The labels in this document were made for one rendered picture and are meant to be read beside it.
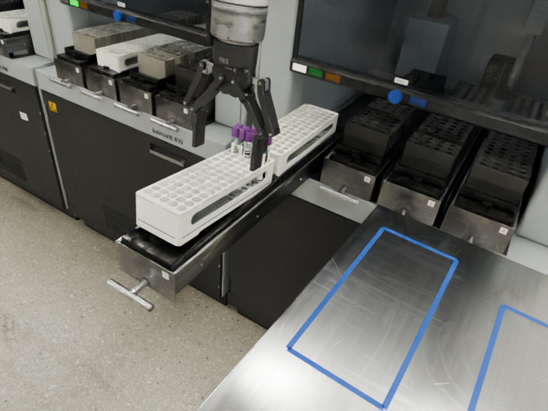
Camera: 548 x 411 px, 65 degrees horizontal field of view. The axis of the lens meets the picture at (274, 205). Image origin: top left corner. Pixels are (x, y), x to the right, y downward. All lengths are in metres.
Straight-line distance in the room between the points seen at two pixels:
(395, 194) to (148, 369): 1.00
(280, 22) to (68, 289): 1.29
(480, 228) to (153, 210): 0.67
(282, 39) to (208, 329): 1.04
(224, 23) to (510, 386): 0.66
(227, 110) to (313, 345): 0.84
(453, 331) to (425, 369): 0.09
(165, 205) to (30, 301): 1.23
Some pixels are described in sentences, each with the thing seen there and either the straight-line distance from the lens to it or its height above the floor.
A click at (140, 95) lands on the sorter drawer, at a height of 0.79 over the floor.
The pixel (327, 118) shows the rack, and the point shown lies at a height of 0.86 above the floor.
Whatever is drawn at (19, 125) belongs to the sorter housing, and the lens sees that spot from 2.08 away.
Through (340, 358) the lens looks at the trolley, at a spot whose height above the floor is 0.82.
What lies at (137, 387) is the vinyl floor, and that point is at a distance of 1.56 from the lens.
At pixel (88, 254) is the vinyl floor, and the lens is 2.02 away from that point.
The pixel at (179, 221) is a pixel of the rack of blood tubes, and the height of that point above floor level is 0.88.
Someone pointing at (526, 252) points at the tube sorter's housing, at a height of 0.73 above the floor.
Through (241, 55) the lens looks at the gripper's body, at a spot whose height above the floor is 1.10.
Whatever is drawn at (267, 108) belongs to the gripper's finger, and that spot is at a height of 1.02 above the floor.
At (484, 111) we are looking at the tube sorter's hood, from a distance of 1.00.
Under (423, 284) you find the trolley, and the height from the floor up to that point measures 0.82.
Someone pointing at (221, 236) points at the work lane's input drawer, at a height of 0.80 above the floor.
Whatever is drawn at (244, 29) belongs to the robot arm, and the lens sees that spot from 0.72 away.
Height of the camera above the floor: 1.32
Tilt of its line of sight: 36 degrees down
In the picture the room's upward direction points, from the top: 6 degrees clockwise
